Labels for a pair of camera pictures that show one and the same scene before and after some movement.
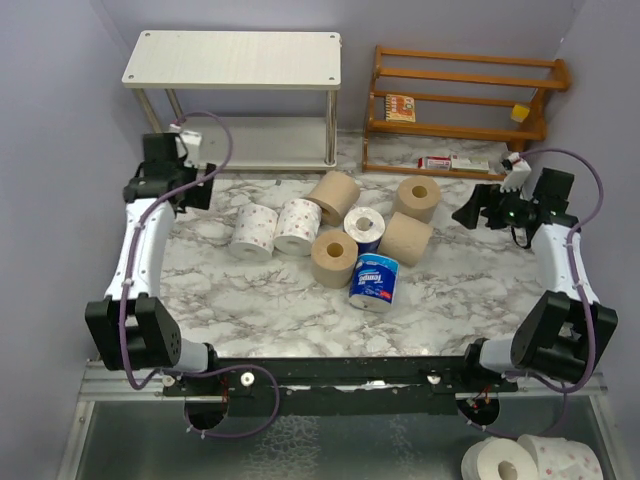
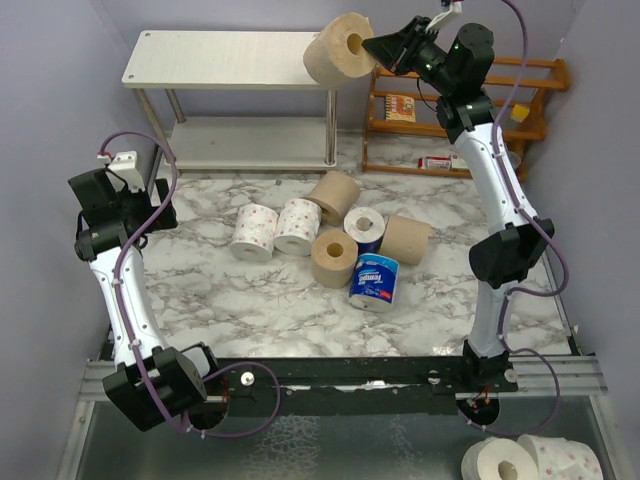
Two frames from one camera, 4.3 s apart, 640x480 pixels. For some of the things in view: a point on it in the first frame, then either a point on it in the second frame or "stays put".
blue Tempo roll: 373,282 stays put
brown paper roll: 417,196 → 337,52
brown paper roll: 406,237 stays put
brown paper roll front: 333,257 stays put
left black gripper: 201,195 → 152,209
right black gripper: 469,213 → 390,49
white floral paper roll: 299,222 stays put
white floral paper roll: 253,232 stays put
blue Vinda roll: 364,225 stays put
